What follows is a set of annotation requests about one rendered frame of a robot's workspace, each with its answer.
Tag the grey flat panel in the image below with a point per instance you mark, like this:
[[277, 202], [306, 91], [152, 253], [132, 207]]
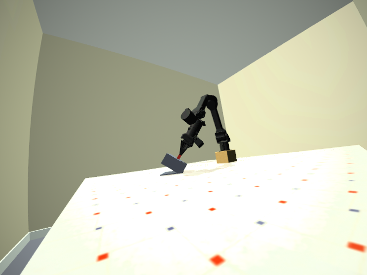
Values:
[[173, 163]]

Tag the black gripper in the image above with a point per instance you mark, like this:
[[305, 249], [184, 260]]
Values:
[[188, 139]]

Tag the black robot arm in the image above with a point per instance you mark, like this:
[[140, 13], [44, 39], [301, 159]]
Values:
[[193, 118]]

